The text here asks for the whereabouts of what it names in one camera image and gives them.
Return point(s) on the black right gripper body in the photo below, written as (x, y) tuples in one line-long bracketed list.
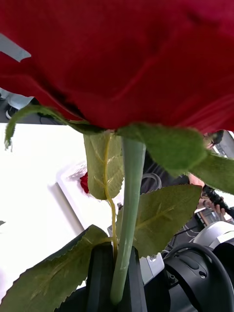
[(158, 299)]

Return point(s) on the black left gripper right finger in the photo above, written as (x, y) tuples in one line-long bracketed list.
[(136, 292)]

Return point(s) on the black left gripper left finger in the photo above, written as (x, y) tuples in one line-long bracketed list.
[(100, 280)]

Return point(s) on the red rose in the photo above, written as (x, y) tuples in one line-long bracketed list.
[(84, 182), (122, 61)]

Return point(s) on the black handheld device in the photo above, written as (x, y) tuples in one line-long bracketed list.
[(215, 198)]

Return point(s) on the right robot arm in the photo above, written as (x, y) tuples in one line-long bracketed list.
[(214, 234)]

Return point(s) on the person's hand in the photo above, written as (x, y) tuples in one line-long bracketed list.
[(215, 209)]

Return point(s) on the shallow white box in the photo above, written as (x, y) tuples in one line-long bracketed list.
[(73, 202)]

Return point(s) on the person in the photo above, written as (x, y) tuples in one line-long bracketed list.
[(20, 101), (213, 140)]

